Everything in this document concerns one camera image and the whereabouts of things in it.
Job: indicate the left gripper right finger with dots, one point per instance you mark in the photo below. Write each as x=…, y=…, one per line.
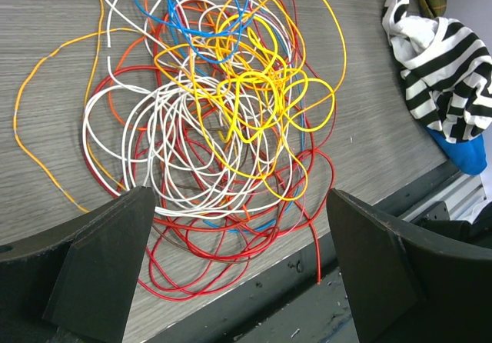
x=412, y=283

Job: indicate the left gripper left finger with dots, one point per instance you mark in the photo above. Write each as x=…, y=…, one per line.
x=75, y=282

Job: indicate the bright blue cloth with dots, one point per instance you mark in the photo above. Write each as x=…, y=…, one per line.
x=469, y=157

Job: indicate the black white striped cloth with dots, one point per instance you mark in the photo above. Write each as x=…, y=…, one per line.
x=445, y=69

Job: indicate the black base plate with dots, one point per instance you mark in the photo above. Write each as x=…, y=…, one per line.
x=284, y=303

